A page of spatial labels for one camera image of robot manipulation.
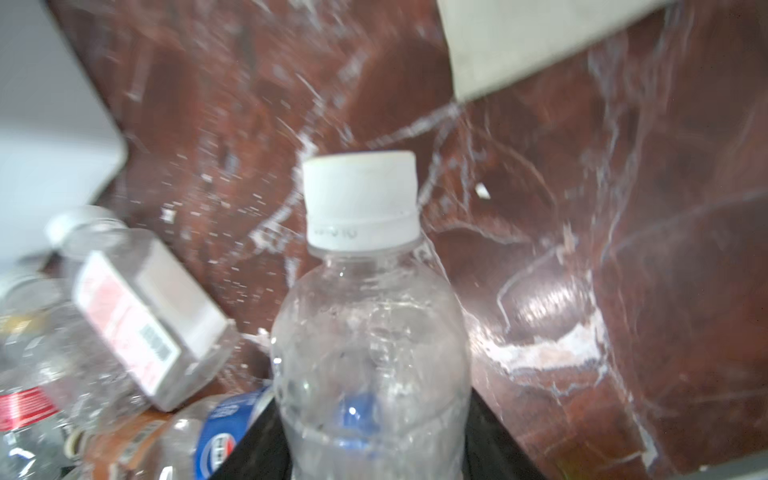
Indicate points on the white bin with green liner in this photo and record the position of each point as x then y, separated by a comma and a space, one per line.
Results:
60, 146

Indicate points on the clear bottle white cap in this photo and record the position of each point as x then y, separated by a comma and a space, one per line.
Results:
57, 377
370, 354

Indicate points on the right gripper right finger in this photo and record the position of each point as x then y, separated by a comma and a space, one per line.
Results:
490, 452

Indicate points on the brown label tea bottle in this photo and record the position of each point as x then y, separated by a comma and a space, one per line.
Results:
120, 454

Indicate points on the square red text label bottle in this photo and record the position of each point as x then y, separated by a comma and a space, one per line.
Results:
170, 336

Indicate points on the pepsi bottle blue cap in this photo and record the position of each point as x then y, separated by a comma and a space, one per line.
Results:
198, 439

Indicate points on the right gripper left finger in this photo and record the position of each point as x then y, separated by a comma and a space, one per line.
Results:
262, 454

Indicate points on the beige work glove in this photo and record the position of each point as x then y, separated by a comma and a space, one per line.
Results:
493, 44

